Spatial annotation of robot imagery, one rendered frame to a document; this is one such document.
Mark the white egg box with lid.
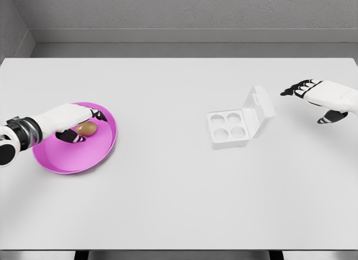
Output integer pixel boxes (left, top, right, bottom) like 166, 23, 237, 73
206, 85, 276, 151

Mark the pink round plate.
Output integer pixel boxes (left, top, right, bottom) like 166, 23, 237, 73
32, 101, 118, 176

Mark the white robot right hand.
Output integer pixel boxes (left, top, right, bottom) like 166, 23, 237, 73
280, 79, 352, 125

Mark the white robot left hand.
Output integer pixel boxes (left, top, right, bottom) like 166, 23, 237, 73
45, 103, 108, 144

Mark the brown egg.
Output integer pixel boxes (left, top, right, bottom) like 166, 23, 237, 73
76, 121, 98, 137

